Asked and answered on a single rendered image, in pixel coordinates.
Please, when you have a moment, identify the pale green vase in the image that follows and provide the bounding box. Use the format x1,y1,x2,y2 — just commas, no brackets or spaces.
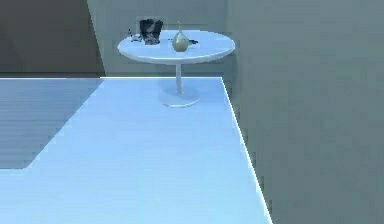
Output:
171,20,190,53

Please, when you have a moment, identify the black box shaped object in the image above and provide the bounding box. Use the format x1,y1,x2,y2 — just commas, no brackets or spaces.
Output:
138,18,165,46

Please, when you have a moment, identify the small dark grey object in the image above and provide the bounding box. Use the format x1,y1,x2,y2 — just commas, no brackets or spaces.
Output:
128,28,144,43

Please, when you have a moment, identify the white round pedestal table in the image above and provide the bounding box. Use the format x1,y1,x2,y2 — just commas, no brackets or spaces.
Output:
117,29,236,109

